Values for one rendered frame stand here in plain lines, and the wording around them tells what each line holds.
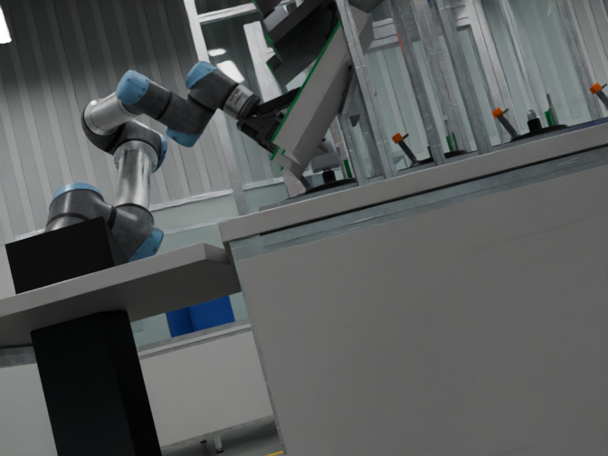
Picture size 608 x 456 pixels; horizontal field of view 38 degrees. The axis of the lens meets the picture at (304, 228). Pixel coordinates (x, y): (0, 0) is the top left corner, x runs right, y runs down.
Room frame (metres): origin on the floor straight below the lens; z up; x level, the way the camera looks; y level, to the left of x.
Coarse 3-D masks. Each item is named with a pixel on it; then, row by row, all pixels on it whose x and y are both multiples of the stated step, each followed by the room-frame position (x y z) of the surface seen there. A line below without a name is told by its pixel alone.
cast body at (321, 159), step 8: (328, 144) 1.98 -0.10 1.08; (320, 152) 1.98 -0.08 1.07; (328, 152) 1.98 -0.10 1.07; (336, 152) 1.98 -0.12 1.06; (312, 160) 1.97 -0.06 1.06; (320, 160) 1.97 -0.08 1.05; (328, 160) 1.98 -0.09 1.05; (336, 160) 1.98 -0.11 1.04; (312, 168) 1.99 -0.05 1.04; (320, 168) 1.98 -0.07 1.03
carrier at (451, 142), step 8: (448, 128) 1.96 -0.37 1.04; (448, 136) 2.03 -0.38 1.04; (448, 144) 2.03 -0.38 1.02; (456, 144) 2.00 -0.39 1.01; (448, 152) 1.95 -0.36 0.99; (456, 152) 1.96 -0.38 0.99; (464, 152) 1.98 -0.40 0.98; (416, 160) 2.00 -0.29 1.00; (424, 160) 1.96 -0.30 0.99; (432, 160) 1.95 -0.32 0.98
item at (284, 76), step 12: (360, 0) 1.67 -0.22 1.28; (372, 0) 1.71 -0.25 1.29; (384, 0) 1.77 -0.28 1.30; (324, 36) 1.70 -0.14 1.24; (312, 48) 1.71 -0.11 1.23; (276, 60) 1.66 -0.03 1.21; (300, 60) 1.72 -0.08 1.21; (312, 60) 1.77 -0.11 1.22; (276, 72) 1.68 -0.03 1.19; (288, 72) 1.73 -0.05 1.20
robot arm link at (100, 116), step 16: (128, 80) 1.90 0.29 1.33; (144, 80) 1.91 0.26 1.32; (112, 96) 2.03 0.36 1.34; (128, 96) 1.91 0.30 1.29; (144, 96) 1.91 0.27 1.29; (160, 96) 1.93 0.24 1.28; (96, 112) 2.14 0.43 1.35; (112, 112) 2.05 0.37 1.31; (128, 112) 1.99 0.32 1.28; (144, 112) 1.95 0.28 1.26; (160, 112) 1.94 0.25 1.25; (96, 128) 2.20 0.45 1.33; (112, 128) 2.22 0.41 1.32; (96, 144) 2.28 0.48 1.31
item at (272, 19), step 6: (282, 6) 1.55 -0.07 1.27; (270, 12) 1.56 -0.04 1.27; (276, 12) 1.55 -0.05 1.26; (282, 12) 1.55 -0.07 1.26; (264, 18) 1.57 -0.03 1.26; (270, 18) 1.56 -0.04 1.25; (276, 18) 1.55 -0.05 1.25; (282, 18) 1.55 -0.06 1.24; (264, 24) 1.57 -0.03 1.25; (270, 24) 1.56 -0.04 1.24; (276, 24) 1.55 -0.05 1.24; (270, 30) 1.56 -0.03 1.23
